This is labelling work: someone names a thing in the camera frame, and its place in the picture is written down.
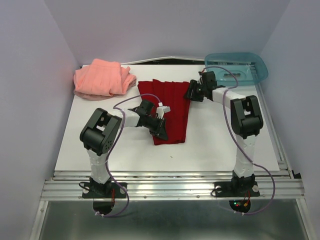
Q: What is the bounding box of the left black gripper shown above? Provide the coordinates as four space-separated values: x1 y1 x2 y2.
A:
144 115 168 141

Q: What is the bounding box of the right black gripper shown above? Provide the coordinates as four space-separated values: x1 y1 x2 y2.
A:
182 79 207 102

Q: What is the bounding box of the red pleated skirt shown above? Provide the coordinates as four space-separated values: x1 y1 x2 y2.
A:
137 79 191 146

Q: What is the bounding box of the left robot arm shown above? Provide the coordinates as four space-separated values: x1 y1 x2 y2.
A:
79 100 171 199

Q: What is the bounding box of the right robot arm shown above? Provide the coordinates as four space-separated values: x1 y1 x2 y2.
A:
185 71 264 198

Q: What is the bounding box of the teal plastic bin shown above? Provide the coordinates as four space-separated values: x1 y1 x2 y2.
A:
204 52 269 87

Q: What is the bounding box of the pink folded skirt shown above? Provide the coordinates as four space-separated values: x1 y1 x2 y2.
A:
73 58 137 99

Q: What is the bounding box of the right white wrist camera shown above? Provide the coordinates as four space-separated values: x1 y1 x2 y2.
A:
198 72 204 85

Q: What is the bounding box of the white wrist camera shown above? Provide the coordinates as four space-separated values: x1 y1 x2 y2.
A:
198 72 204 85
156 102 171 119

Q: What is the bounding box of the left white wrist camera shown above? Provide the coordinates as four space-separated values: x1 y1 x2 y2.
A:
156 102 171 119

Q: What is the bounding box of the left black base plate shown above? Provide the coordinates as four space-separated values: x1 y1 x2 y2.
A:
78 181 127 199

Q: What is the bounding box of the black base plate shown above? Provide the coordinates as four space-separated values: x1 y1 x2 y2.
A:
78 181 127 199
210 181 260 198

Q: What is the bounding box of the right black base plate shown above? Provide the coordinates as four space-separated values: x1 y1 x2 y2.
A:
210 181 260 198

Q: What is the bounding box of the aluminium rail frame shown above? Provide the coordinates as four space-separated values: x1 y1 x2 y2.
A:
29 149 313 240

